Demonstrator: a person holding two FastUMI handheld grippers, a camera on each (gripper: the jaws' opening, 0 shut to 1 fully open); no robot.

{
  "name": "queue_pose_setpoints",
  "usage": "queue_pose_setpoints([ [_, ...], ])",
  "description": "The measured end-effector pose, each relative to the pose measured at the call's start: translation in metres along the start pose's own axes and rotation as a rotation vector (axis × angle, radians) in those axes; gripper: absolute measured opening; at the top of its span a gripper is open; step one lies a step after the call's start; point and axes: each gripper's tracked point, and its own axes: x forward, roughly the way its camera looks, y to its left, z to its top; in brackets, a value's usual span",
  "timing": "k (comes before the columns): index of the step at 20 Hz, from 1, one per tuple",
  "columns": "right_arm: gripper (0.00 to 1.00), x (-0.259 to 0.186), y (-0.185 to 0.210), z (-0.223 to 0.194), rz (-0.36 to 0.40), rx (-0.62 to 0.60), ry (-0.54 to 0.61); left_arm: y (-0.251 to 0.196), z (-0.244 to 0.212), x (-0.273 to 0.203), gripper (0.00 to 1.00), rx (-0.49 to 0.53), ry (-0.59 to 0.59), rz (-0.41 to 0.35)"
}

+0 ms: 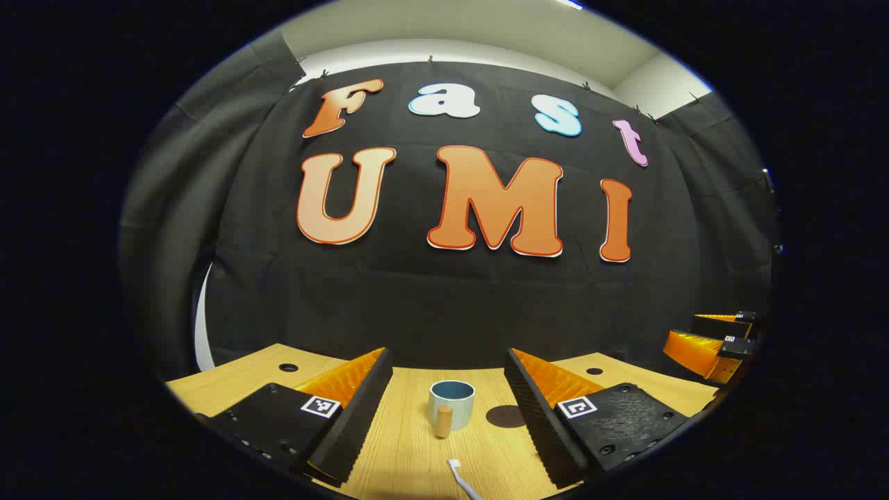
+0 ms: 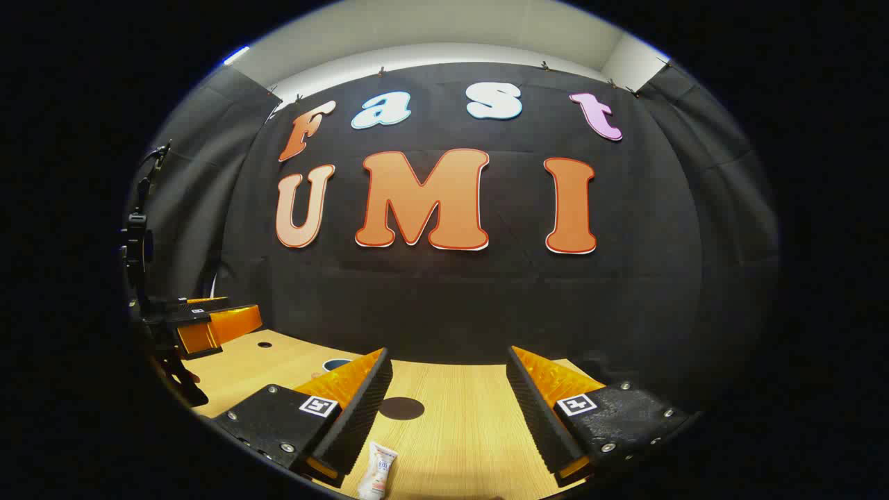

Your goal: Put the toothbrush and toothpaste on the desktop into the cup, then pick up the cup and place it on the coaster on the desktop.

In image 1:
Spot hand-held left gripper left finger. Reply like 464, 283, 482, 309
198, 347, 394, 487

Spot light blue cup wooden handle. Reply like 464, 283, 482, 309
428, 380, 476, 439

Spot dark round coaster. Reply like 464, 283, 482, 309
485, 405, 526, 428

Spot wooden desktop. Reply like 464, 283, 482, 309
165, 343, 720, 500

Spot black backdrop cloth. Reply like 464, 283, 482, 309
118, 31, 779, 381

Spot white toothbrush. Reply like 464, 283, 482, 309
447, 459, 483, 500

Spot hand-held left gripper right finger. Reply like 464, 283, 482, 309
505, 348, 690, 490

